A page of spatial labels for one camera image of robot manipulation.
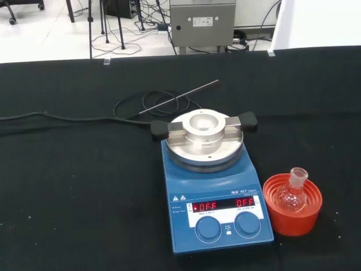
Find black heater cable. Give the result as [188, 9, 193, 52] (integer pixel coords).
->
[0, 90, 202, 128]

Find black office chair base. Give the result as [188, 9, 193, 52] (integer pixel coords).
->
[0, 0, 46, 25]

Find grey metal cabinet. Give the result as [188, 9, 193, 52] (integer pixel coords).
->
[170, 0, 236, 55]

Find black bench cloth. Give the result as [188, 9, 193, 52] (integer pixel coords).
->
[0, 45, 361, 271]

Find black tripod pole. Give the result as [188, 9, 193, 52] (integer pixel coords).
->
[87, 0, 94, 59]

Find black tripod legs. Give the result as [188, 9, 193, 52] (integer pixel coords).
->
[99, 0, 126, 51]

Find thin metal probe rod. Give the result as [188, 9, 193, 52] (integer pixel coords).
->
[138, 79, 220, 115]

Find white board panel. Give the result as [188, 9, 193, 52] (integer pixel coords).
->
[271, 0, 361, 52]

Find blue base laboratory heater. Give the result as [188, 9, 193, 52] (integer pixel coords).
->
[150, 108, 275, 254]

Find orange flask support ring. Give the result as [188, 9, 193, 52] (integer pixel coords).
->
[262, 173, 323, 237]

